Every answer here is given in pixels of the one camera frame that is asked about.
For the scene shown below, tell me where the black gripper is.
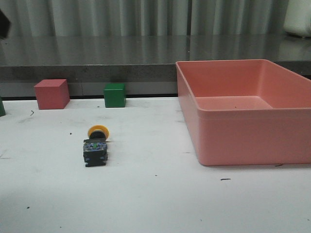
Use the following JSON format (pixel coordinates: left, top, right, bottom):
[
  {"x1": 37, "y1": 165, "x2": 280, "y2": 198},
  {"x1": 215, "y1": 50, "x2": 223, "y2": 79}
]
[{"x1": 0, "y1": 10, "x2": 11, "y2": 39}]

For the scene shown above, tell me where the yellow push button switch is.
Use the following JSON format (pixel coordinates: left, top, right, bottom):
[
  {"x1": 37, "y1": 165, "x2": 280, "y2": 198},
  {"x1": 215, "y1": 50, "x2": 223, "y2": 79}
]
[{"x1": 83, "y1": 125, "x2": 109, "y2": 167}]

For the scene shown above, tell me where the pink red cube centre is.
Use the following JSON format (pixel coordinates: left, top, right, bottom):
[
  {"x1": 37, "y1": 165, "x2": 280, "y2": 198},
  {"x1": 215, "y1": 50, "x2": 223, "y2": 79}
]
[{"x1": 34, "y1": 79, "x2": 70, "y2": 110}]

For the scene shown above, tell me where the green cube left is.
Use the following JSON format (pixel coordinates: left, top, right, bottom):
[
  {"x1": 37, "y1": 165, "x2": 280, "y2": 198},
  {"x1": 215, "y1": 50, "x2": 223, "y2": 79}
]
[{"x1": 0, "y1": 97, "x2": 6, "y2": 117}]

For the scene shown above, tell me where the green cube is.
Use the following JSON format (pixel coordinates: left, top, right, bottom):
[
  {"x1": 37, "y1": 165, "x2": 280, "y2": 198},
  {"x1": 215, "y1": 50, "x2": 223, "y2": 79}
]
[
  {"x1": 0, "y1": 97, "x2": 6, "y2": 117},
  {"x1": 104, "y1": 83, "x2": 126, "y2": 108}
]

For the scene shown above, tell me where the green cube right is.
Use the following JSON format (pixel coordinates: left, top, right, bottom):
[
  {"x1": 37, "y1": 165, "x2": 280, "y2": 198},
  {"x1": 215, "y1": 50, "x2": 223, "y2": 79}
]
[{"x1": 104, "y1": 83, "x2": 126, "y2": 108}]

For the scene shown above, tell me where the grey stone counter ledge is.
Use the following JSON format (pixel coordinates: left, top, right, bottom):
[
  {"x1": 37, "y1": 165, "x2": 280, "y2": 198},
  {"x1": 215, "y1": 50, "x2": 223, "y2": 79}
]
[{"x1": 0, "y1": 34, "x2": 311, "y2": 99}]

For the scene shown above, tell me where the pink plastic tray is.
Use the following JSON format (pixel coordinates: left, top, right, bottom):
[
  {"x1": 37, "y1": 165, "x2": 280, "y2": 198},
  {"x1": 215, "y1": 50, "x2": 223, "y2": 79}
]
[{"x1": 176, "y1": 59, "x2": 311, "y2": 166}]

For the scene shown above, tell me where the white appliance on counter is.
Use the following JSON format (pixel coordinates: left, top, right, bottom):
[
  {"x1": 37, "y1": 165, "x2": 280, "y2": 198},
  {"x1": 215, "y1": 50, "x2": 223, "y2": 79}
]
[{"x1": 283, "y1": 0, "x2": 311, "y2": 37}]

